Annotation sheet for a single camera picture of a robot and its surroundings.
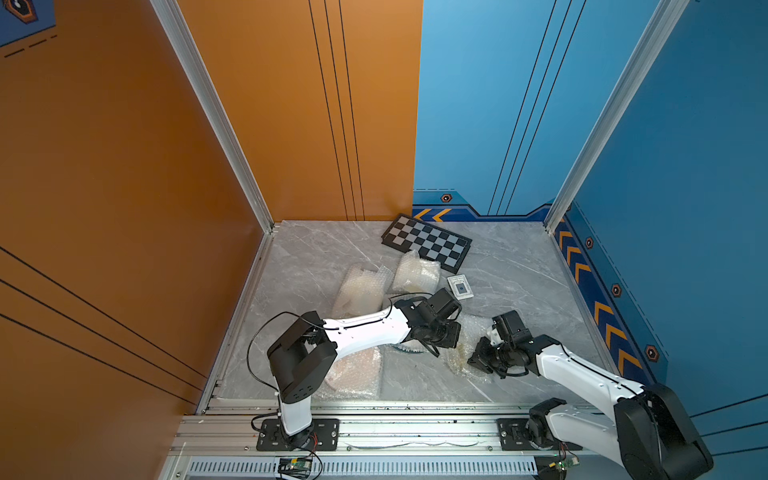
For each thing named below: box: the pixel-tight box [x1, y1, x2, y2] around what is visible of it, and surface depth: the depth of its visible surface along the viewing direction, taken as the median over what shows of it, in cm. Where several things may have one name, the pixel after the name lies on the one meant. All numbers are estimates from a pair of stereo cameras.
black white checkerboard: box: [381, 213, 473, 274], surface depth 114 cm
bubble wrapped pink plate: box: [312, 346, 382, 401], surface depth 81 cm
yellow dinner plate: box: [448, 342, 475, 376], surface depth 83 cm
